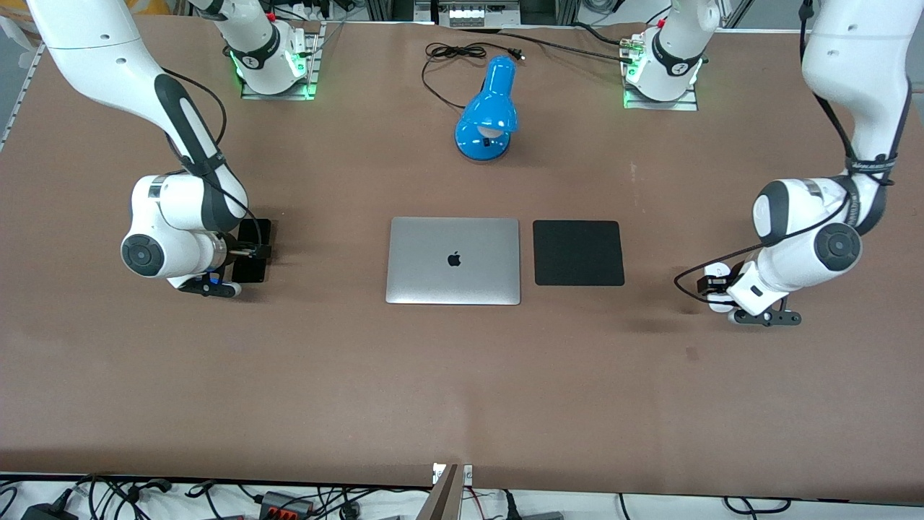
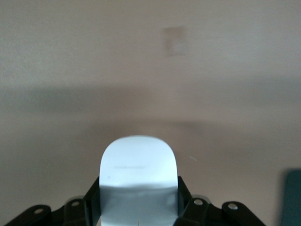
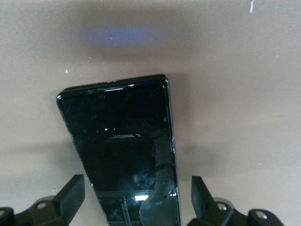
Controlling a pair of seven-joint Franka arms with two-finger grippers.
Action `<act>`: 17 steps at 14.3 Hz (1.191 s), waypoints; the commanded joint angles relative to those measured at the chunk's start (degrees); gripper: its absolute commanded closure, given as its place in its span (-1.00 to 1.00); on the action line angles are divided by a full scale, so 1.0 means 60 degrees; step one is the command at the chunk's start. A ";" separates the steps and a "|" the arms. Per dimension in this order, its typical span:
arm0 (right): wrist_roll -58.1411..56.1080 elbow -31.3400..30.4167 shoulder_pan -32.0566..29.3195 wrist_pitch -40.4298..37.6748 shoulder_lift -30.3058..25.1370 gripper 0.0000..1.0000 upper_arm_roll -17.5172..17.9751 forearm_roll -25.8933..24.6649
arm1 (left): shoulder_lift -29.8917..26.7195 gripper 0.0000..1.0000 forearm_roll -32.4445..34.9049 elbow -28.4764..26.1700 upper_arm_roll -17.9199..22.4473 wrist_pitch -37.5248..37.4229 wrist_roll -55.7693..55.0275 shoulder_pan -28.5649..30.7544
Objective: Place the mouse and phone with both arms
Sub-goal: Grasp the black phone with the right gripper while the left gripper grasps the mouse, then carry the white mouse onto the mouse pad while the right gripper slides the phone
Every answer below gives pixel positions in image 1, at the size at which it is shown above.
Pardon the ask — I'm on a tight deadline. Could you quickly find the white computer mouse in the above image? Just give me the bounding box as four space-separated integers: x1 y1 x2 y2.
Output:
704 264 735 313

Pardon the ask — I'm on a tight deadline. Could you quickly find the black smartphone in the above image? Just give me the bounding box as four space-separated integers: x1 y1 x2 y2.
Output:
232 219 273 284

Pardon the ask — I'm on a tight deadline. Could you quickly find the black mouse pad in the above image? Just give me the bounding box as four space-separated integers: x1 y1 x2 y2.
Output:
533 220 626 287

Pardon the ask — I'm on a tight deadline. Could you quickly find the silver closed laptop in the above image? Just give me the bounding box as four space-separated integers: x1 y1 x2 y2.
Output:
385 217 522 306

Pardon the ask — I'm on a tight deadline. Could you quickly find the black orange connector box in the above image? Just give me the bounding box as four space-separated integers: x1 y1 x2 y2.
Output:
258 491 315 519

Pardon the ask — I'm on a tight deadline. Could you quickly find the blue desk lamp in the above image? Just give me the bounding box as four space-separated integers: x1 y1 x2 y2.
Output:
454 55 520 163

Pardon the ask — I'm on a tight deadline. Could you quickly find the grey metal stand beam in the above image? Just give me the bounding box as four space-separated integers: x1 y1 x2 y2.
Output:
417 462 474 520

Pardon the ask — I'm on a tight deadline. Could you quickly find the black power adapter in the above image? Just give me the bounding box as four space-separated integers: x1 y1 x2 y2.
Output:
22 502 79 520

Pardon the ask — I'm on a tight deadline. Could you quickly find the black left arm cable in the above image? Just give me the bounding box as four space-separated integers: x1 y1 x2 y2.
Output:
674 0 912 300

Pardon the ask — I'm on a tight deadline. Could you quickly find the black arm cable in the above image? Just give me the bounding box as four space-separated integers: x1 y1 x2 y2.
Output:
162 69 264 250
674 0 912 300

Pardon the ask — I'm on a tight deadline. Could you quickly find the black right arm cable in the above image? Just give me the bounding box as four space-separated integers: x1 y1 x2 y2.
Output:
162 69 264 250

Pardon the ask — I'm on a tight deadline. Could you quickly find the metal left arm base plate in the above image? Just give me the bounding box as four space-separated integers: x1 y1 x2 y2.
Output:
622 32 699 111

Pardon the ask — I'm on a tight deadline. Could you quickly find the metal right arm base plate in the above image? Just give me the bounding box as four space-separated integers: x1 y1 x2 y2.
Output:
240 22 320 100

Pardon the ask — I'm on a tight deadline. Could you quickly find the black looped floor cable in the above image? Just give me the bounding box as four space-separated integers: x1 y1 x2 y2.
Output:
724 495 793 515

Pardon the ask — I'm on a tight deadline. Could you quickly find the white perforated rail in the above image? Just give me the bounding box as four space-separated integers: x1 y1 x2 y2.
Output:
0 42 45 152

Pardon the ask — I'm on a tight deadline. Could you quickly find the black tangled floor cable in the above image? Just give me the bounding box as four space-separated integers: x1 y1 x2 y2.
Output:
72 473 175 520

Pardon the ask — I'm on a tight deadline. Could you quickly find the black cable across table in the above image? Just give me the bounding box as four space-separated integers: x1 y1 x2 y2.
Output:
455 27 632 64

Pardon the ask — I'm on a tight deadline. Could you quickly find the black lamp power cord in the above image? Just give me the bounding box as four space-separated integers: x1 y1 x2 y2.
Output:
421 42 526 111

